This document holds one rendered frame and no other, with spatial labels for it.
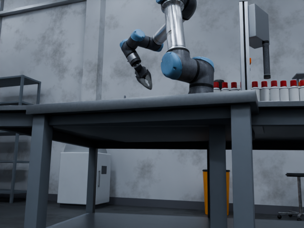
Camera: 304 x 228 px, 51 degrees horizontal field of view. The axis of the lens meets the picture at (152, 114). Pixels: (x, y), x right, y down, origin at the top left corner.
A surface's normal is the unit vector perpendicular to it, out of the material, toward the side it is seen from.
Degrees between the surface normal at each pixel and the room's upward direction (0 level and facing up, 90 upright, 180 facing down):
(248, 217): 90
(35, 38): 90
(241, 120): 90
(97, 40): 90
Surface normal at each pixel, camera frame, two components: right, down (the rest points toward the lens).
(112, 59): -0.36, -0.17
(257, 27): 0.72, -0.11
